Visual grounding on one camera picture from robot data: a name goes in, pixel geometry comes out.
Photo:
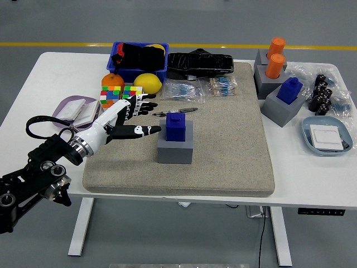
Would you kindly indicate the black pen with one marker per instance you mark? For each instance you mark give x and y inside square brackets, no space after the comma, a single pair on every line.
[189,109]

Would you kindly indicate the light blue tray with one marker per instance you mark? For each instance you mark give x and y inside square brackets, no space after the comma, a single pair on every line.
[320,121]

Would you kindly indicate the purple tray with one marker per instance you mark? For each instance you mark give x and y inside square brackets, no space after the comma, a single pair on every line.
[60,109]

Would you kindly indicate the grey-brown fabric mat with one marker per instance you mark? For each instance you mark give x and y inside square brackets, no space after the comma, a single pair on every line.
[223,139]

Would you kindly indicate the black table height controller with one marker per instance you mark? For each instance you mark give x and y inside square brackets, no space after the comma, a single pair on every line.
[320,211]

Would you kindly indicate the white table leg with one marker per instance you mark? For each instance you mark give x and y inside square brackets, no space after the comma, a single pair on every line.
[280,237]
[81,223]

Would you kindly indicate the multicolour puzzle cube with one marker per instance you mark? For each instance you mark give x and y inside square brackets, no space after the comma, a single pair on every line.
[132,90]
[110,95]

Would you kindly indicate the grey box under table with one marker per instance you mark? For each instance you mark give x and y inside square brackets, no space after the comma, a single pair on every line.
[255,211]

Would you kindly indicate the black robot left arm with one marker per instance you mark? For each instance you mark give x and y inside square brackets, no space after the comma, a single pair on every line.
[50,145]

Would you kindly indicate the orange fruit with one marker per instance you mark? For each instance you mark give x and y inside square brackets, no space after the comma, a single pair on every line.
[111,81]

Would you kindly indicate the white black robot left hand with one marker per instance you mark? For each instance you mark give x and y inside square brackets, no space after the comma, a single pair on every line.
[111,117]

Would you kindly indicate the blue square seal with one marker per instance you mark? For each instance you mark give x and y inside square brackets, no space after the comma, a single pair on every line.
[288,90]
[175,128]

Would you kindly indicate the grey seal holder block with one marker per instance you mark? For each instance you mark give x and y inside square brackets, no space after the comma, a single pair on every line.
[175,153]
[265,86]
[279,111]
[260,58]

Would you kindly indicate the yellow lemon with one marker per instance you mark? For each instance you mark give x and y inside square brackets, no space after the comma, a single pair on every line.
[146,83]

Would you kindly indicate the white switch panel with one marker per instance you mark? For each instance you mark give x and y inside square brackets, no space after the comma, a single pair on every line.
[89,111]
[325,136]
[69,110]

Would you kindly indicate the black cloth bag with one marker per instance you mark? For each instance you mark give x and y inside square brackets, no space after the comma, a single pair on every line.
[139,57]

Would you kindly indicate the blue plastic bin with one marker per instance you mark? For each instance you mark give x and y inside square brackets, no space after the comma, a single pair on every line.
[145,75]

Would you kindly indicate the clear plastic bag of parts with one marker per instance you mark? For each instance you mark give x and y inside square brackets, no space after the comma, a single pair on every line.
[301,69]

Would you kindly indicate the black wrapped flat package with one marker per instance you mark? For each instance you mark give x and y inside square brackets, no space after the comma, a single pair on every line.
[200,64]

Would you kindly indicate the clear bag of taped resistors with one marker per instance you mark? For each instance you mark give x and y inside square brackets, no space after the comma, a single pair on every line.
[223,86]

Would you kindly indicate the orange cylinder seal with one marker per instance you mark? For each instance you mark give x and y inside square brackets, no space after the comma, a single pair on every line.
[276,46]
[274,65]

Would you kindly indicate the yellow item in bin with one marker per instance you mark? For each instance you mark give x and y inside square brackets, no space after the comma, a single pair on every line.
[156,46]

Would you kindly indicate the black capacitor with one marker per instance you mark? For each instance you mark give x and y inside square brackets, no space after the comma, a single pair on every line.
[320,78]
[321,110]
[318,90]
[328,93]
[314,101]
[325,104]

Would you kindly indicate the clear bag of blue resistors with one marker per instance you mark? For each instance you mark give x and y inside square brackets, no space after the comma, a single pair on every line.
[181,90]

